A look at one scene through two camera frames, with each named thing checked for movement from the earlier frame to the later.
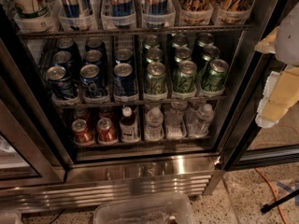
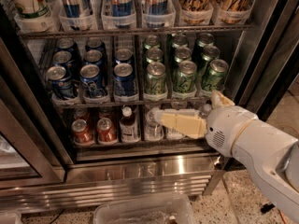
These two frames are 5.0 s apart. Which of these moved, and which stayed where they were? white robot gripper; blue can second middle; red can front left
Moved: white robot gripper
Stayed: red can front left; blue can second middle
